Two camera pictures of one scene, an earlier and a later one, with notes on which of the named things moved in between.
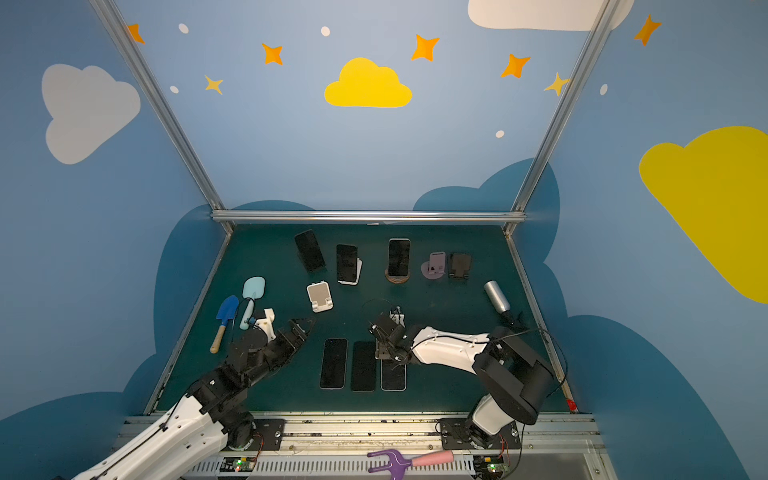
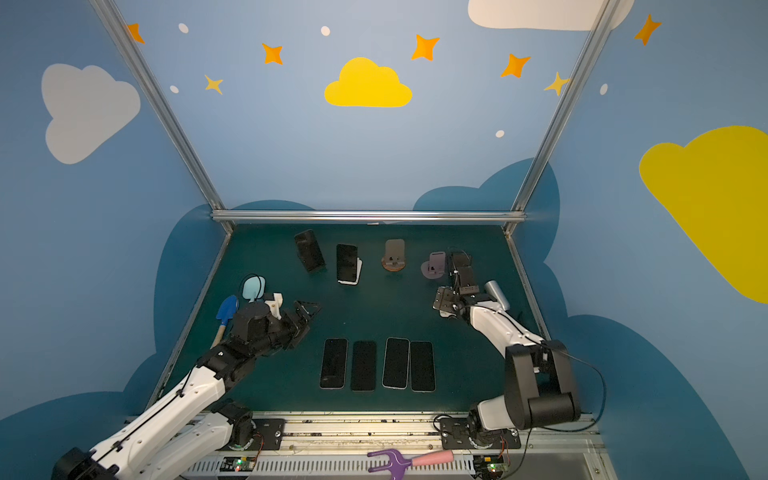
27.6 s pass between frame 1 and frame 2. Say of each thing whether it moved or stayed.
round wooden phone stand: moved
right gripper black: moved
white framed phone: stayed
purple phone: stayed
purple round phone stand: stayed
